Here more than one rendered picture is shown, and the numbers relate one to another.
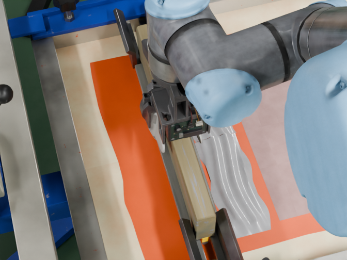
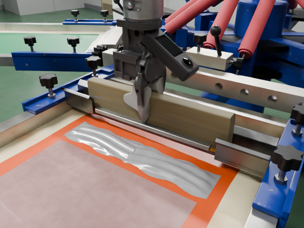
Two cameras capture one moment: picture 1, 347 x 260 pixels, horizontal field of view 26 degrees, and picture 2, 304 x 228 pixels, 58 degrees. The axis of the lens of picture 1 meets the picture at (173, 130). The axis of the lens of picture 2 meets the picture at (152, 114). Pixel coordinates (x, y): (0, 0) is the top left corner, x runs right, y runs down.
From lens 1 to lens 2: 1.28 m
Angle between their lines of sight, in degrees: 85
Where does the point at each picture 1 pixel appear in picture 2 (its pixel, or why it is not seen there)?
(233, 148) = (116, 151)
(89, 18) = (287, 140)
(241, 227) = (81, 126)
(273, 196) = (72, 146)
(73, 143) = (195, 100)
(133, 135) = not seen: hidden behind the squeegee
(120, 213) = not seen: hidden behind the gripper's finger
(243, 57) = not seen: outside the picture
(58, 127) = (211, 101)
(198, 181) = (107, 82)
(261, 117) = (114, 180)
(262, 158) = (93, 159)
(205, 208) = (94, 78)
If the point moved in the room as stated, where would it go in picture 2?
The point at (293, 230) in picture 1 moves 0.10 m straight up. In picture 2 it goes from (49, 140) to (40, 100)
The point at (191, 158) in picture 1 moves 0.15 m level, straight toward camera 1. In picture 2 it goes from (120, 86) to (89, 68)
